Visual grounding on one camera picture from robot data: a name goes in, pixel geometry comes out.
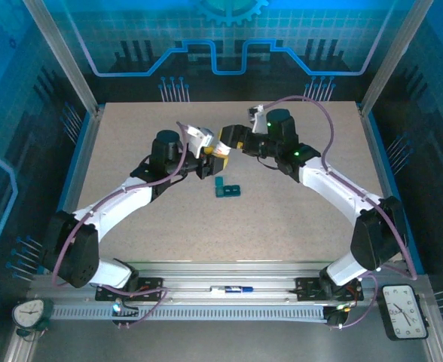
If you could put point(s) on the white orange pill bottle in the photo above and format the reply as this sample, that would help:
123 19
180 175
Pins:
221 149

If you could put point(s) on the teal pill organizer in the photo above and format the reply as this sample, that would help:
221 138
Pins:
229 191

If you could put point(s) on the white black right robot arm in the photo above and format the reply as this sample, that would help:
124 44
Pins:
334 184

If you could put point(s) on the blue table side strip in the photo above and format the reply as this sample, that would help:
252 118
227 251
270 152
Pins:
382 151

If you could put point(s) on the blue white marker pen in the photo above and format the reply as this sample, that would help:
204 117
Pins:
233 289

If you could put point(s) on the round green alarm clock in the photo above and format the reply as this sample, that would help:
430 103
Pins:
28 313

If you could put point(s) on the black rectangular clock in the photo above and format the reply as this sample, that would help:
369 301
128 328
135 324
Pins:
402 311

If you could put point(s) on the white left camera mount bracket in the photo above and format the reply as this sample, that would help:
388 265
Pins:
195 146

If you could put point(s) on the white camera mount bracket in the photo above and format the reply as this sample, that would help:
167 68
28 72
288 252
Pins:
260 122
195 146

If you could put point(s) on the white right camera mount bracket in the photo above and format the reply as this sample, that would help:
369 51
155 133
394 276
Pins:
260 122

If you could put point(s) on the aluminium table side rail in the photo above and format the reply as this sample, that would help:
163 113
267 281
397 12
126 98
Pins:
85 151
374 151

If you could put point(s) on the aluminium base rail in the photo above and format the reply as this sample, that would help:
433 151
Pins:
206 271

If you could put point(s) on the aluminium frame post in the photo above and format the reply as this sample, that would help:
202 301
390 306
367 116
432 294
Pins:
391 64
67 64

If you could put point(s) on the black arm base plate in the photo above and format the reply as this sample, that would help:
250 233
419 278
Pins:
151 283
304 288

